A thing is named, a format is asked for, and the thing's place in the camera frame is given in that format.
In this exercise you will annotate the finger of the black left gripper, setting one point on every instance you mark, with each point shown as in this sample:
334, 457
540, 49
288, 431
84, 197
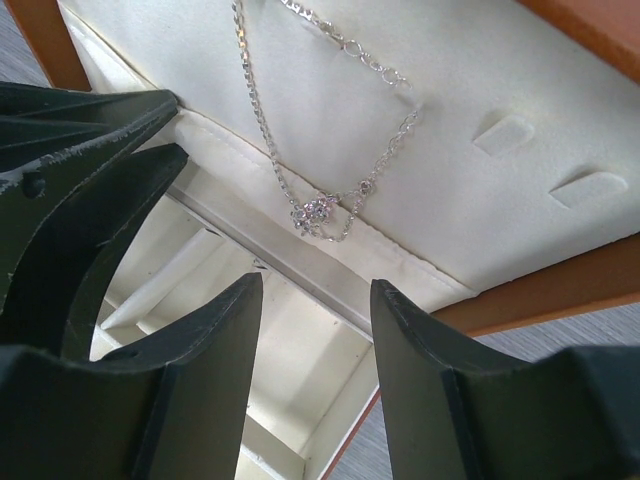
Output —
56, 294
36, 121

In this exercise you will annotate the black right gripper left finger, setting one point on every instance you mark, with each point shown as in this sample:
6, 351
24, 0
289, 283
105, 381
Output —
171, 405

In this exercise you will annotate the brown jewelry box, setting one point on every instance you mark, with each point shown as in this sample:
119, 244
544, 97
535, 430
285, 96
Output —
481, 156

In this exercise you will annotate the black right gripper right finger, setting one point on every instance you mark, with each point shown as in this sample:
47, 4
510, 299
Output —
457, 409

